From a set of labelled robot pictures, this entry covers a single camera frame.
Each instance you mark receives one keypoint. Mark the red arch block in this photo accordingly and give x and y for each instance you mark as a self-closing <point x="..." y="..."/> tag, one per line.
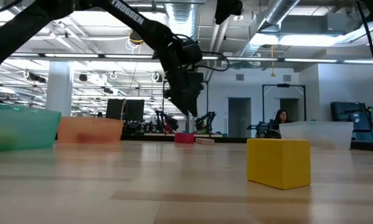
<point x="184" y="138"/>

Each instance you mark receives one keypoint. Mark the natural wooden plank with label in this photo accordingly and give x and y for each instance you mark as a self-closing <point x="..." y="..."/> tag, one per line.
<point x="205" y="141"/>

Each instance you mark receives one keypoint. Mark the yellow cube block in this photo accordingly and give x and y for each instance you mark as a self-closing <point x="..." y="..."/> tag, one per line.
<point x="276" y="165"/>

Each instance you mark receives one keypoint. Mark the black aluminium table frame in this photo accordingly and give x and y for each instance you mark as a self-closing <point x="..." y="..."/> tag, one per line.
<point x="142" y="137"/>

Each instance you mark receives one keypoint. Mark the yellow hanging cone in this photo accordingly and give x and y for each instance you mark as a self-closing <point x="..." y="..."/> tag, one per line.
<point x="272" y="74"/>

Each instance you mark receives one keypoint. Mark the blue equipment cart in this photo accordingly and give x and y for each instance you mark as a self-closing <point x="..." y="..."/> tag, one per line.
<point x="351" y="115"/>

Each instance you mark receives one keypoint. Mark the clear plastic bin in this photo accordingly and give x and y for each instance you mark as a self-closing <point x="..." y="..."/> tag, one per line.
<point x="329" y="133"/>

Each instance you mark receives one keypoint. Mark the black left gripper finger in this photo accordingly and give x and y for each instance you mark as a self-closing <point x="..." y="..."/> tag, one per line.
<point x="181" y="104"/>
<point x="194" y="104"/>

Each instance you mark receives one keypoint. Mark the silver ribbed ventilation duct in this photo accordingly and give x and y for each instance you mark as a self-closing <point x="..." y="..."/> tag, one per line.
<point x="186" y="18"/>
<point x="279" y="9"/>

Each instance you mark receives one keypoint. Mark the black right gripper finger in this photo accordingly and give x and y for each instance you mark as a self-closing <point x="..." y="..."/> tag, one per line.
<point x="228" y="9"/>

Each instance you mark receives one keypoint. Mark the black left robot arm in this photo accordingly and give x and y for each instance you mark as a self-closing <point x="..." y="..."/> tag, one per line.
<point x="136" y="18"/>

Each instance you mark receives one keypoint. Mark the white pillar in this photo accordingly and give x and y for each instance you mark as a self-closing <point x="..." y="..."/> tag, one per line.
<point x="59" y="90"/>

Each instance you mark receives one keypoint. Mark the black background robot arm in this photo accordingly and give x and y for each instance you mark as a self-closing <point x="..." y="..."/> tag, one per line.
<point x="166" y="123"/>
<point x="206" y="119"/>

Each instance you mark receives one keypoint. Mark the long ceiling light strip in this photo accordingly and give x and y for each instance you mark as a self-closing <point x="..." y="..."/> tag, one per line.
<point x="80" y="56"/>

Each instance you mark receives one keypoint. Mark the black ceiling lamp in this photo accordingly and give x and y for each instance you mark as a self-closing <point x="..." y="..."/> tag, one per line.
<point x="136" y="36"/>

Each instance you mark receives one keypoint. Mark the green translucent plastic bin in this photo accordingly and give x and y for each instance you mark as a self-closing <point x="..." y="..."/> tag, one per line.
<point x="33" y="130"/>

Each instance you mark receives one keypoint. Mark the grey door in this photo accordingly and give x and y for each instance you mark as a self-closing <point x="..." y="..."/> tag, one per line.
<point x="290" y="105"/>
<point x="239" y="118"/>

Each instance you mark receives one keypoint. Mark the grey rectangular air duct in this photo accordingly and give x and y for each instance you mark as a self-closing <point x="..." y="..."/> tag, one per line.
<point x="314" y="23"/>

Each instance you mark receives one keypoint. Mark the bright ceiling light panel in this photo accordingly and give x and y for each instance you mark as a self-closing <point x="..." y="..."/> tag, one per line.
<point x="314" y="40"/>

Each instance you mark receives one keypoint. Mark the grey wall vent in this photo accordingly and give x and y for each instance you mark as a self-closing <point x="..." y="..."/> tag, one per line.
<point x="286" y="77"/>
<point x="240" y="77"/>

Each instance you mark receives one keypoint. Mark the orange translucent plastic bin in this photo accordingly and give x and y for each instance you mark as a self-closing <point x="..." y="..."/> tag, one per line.
<point x="108" y="130"/>

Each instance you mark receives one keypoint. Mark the black monitor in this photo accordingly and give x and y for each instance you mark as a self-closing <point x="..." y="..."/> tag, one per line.
<point x="114" y="110"/>
<point x="134" y="110"/>

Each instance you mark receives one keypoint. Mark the black gantry frame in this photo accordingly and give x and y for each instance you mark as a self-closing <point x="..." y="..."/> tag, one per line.
<point x="207" y="93"/>
<point x="282" y="85"/>

